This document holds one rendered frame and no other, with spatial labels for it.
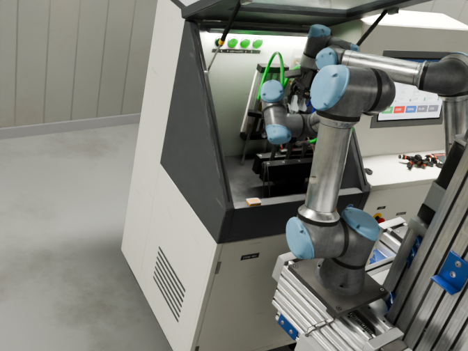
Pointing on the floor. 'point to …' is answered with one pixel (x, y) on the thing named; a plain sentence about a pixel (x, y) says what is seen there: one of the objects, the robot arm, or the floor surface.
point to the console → (404, 209)
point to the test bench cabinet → (180, 267)
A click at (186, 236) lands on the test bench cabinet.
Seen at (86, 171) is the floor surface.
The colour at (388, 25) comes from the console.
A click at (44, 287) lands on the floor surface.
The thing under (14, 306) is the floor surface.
